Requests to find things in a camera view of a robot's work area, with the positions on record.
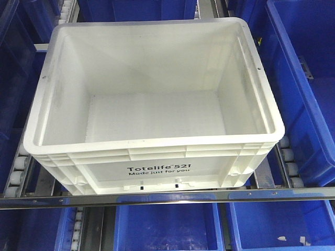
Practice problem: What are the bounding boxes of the lower right blue bin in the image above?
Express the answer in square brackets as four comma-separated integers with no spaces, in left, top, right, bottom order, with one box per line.
[226,200,334,250]

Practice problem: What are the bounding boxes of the back blue bin right shelf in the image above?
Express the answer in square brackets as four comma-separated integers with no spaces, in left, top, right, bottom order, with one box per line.
[78,0,197,22]

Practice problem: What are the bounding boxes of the lower middle bin right shelf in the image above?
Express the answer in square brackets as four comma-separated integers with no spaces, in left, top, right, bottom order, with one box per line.
[114,202,225,250]

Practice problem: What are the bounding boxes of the blue bin shelf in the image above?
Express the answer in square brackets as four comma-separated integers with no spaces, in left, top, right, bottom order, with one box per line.
[78,0,197,22]
[1,1,38,190]

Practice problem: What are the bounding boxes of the grey roller conveyor track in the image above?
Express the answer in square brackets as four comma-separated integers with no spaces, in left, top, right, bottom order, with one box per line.
[277,136,304,188]

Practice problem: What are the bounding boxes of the blue bin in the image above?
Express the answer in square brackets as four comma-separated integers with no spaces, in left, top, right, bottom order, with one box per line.
[260,1,334,187]
[226,200,334,250]

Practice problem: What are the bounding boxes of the steel front rail right shelf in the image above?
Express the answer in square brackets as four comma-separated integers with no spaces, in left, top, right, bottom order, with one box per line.
[1,187,334,210]

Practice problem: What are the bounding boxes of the white plastic tote bin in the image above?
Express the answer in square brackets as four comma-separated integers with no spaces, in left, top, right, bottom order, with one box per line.
[23,17,285,195]

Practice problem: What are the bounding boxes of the right side blue bin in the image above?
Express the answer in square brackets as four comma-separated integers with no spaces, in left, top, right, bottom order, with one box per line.
[260,1,334,187]

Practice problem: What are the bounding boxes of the left blue bin right shelf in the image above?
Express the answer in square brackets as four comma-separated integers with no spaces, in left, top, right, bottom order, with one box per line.
[1,1,38,190]

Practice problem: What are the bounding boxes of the lower left bin right shelf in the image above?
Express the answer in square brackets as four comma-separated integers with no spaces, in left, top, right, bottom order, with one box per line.
[1,208,76,250]

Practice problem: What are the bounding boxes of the left roller track right shelf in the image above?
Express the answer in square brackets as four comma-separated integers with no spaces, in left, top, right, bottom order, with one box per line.
[4,153,30,198]

